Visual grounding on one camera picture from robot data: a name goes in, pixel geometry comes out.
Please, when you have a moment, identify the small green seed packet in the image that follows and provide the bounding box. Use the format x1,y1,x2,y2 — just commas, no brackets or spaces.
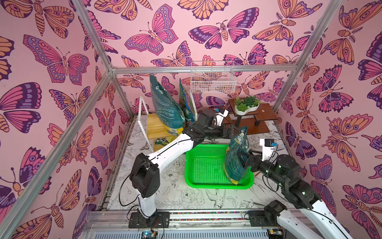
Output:
154,136,173,146

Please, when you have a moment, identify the blue edged soil bag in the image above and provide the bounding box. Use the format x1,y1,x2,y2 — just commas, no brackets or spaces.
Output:
179,80,195,123

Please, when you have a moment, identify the green plastic basket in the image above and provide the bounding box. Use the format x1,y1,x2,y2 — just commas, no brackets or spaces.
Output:
185,144,254,190

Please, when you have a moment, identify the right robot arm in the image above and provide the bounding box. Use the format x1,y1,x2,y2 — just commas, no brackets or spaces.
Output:
237,150,351,239

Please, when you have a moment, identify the white wood shelf rack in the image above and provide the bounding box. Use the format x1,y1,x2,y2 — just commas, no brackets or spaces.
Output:
137,96,181,152

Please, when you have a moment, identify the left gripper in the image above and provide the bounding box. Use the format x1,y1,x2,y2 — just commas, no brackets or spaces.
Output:
202,125,241,141

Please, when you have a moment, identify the white wire basket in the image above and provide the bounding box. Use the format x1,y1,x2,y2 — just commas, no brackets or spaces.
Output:
190,62,237,94

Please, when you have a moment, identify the aluminium frame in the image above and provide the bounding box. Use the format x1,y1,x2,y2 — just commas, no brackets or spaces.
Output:
1,1,328,239

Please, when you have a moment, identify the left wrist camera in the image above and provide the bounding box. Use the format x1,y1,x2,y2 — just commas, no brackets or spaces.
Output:
215,108,229,126

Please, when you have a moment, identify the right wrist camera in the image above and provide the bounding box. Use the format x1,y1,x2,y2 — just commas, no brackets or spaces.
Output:
259,138,278,161

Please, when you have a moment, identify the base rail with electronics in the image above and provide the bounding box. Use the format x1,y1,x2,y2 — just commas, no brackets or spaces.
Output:
80,209,341,239

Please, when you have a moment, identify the green fertilizer bag plant picture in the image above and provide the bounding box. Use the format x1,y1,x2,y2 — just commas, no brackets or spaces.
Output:
224,126,249,185

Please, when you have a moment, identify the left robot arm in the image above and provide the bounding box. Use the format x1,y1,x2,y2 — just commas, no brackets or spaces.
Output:
128,108,237,228

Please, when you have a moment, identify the dark green fertilizer bag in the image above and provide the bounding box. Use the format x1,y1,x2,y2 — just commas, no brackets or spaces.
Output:
150,75,186,135

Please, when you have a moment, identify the succulent in white pot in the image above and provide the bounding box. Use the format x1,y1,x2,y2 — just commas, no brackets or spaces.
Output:
234,96,261,116

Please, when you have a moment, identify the brown wooden plant stand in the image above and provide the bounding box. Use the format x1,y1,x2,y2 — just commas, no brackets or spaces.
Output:
223,103,278,134

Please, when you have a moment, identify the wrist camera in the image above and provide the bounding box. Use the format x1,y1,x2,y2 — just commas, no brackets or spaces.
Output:
259,138,278,161
215,108,229,126

